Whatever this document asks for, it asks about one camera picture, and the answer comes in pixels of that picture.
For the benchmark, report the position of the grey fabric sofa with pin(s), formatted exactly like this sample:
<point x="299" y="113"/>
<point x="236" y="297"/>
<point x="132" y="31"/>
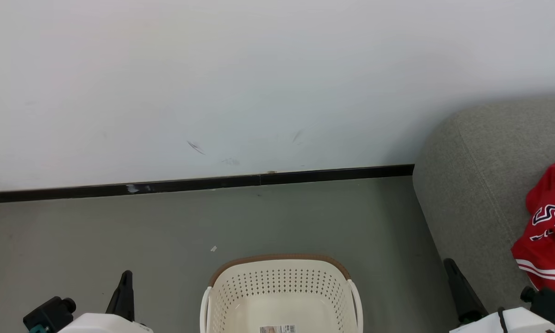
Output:
<point x="471" y="185"/>

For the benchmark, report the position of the red basketball jersey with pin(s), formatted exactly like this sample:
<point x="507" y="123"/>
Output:
<point x="545" y="249"/>

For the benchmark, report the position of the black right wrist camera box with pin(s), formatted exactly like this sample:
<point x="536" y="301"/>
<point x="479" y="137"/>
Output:
<point x="548" y="303"/>

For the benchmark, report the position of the printed basket label sticker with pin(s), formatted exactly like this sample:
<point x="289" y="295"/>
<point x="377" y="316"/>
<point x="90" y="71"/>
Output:
<point x="277" y="329"/>

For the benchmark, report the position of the cream perforated laundry basket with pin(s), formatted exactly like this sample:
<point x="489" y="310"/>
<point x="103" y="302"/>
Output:
<point x="282" y="286"/>

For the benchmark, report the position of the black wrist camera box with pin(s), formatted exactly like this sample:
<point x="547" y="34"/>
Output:
<point x="50" y="315"/>
<point x="548" y="303"/>

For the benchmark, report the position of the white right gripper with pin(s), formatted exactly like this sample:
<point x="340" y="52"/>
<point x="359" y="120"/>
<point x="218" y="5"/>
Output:
<point x="518" y="323"/>

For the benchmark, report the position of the black baseboard strip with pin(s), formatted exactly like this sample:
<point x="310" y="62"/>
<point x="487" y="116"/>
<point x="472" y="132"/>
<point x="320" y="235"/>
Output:
<point x="189" y="184"/>

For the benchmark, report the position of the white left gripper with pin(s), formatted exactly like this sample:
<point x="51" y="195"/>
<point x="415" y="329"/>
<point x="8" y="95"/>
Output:
<point x="106" y="324"/>

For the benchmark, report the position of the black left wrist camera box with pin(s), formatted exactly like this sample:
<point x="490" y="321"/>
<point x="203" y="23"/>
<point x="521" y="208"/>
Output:
<point x="50" y="315"/>

